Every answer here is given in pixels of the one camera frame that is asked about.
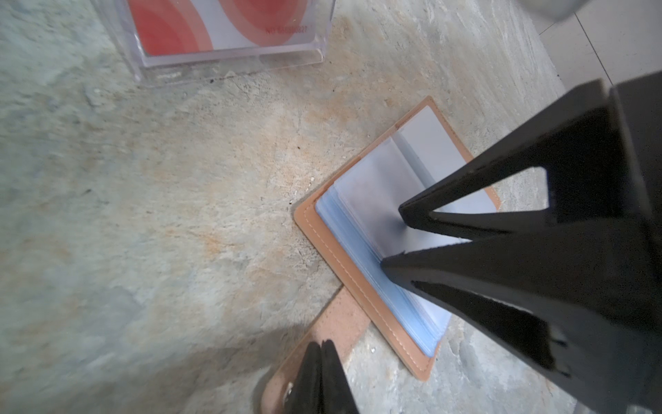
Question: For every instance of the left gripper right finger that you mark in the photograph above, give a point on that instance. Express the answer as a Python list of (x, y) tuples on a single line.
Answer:
[(337, 397)]

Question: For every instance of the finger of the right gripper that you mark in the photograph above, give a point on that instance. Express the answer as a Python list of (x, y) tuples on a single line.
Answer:
[(559, 167), (579, 303)]

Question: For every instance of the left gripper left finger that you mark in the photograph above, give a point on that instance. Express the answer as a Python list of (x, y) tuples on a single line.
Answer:
[(305, 394)]

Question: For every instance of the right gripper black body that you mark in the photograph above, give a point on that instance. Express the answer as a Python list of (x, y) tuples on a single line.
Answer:
[(635, 110)]

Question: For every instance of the pink leather card wallet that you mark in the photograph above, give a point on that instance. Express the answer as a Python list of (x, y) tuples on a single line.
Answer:
[(353, 222)]

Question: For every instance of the clear acrylic card holder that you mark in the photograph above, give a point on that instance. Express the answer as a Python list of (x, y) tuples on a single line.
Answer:
[(177, 69)]

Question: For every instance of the white card red circle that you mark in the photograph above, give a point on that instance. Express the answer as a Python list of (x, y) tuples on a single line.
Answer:
[(167, 27)]

